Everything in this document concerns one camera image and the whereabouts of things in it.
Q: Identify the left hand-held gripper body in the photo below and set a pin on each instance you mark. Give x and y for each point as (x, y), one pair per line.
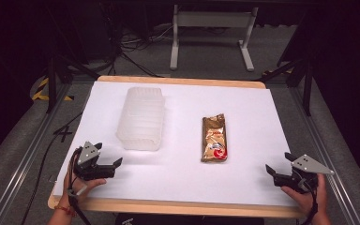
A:
(89, 162)

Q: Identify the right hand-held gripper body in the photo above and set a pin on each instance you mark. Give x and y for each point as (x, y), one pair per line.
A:
(303, 175)

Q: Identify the translucent plastic storage box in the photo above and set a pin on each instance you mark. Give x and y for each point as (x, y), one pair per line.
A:
(142, 118)

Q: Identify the gold snack packet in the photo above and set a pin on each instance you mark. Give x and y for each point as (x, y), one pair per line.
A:
(214, 139)

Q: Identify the person's right hand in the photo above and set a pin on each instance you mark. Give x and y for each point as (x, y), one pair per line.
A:
(307, 197)

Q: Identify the person's left hand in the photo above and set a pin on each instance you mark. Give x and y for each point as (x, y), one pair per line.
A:
(79, 187)

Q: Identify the white table cover sheet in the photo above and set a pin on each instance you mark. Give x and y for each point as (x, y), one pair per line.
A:
(175, 162)

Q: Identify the yellow black hazard tape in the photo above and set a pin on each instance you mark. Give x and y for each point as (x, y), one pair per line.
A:
(43, 92)

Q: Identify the black metal stand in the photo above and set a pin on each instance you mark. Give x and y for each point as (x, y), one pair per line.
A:
(296, 72)
(59, 72)

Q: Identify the person's dark clothing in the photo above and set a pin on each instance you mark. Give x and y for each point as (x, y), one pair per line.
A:
(187, 219)

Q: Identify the aluminium floor rail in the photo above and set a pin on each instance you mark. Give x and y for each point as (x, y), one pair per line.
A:
(325, 156)
(25, 156)

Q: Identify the white metal table frame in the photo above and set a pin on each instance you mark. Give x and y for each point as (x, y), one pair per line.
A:
(212, 28)

